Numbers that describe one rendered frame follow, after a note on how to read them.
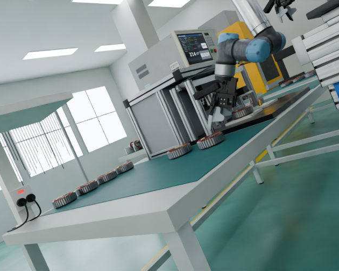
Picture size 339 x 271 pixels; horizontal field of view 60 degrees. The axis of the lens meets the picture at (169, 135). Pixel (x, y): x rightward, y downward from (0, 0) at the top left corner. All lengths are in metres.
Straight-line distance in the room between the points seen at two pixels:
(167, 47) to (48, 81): 7.22
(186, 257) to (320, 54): 0.72
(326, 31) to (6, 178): 1.32
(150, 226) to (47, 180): 7.21
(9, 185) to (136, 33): 4.75
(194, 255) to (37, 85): 7.99
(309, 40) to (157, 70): 0.88
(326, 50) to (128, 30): 5.18
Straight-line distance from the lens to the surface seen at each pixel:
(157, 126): 1.59
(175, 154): 1.27
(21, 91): 8.28
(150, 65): 1.71
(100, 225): 0.82
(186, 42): 1.64
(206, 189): 0.72
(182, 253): 0.71
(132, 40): 5.95
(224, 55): 1.13
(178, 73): 1.43
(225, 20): 5.68
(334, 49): 1.04
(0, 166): 1.46
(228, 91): 1.15
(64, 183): 8.01
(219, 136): 1.18
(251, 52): 1.06
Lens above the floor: 0.91
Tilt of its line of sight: 3 degrees down
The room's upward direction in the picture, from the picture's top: 24 degrees counter-clockwise
